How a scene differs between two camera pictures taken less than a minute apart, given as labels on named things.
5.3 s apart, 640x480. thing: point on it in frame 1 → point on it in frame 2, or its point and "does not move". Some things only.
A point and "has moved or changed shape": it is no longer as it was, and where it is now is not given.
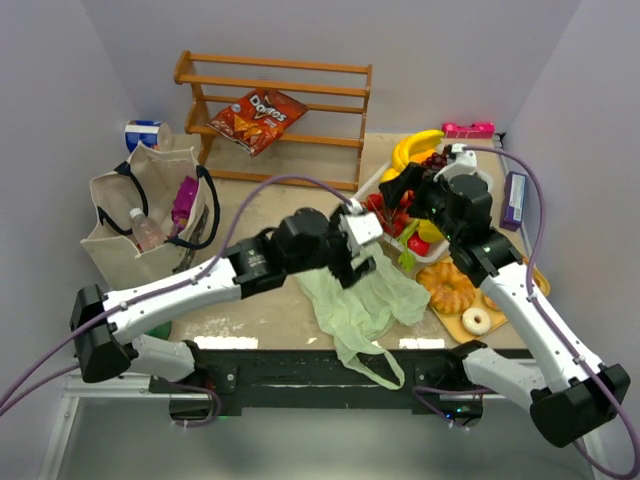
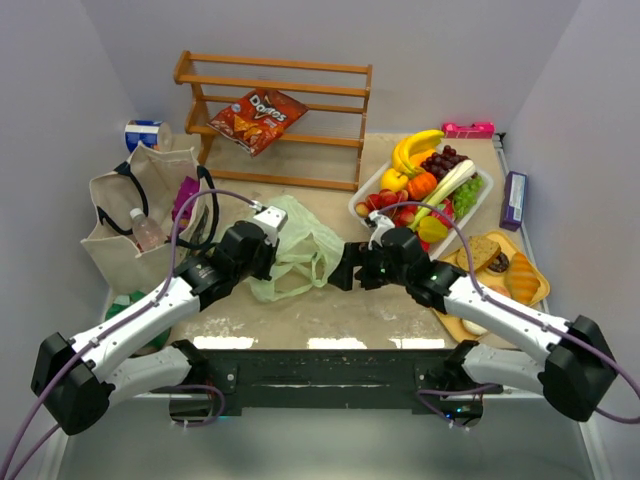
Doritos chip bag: x=258 y=118 does not move
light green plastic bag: x=356 y=314 has moved or changed shape
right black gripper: x=417 y=181 → x=361 y=270
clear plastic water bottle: x=147 y=233 does not move
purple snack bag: x=185 y=199 does not move
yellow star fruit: x=428 y=232 does not move
